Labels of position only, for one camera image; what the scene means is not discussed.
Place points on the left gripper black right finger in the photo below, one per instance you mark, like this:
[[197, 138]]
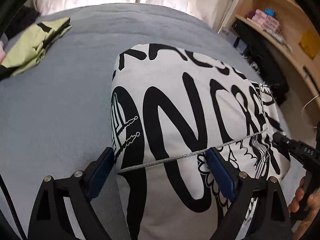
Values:
[[270, 218]]

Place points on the blue-grey bed cover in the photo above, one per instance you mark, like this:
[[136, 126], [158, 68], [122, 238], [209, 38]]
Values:
[[56, 116]]

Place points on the black fluffy garment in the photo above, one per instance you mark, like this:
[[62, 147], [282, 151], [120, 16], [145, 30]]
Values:
[[25, 17]]

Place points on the black white graffiti print garment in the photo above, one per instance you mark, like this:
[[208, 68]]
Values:
[[168, 106]]

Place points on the green and black folded garment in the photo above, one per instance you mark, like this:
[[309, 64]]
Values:
[[32, 46]]

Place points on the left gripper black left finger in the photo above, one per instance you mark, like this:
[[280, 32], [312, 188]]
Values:
[[49, 218]]

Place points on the pink boxes on shelf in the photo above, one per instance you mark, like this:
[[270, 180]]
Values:
[[264, 21]]

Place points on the pink white plush toy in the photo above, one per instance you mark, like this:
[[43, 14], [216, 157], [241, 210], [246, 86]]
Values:
[[2, 52]]

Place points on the wooden shelf unit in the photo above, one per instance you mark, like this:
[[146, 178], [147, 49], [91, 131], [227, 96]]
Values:
[[294, 25]]

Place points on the person's right hand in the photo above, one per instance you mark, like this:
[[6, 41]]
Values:
[[312, 202]]

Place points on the yellow packet on shelf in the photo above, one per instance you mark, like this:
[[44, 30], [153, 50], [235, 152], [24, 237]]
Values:
[[310, 43]]

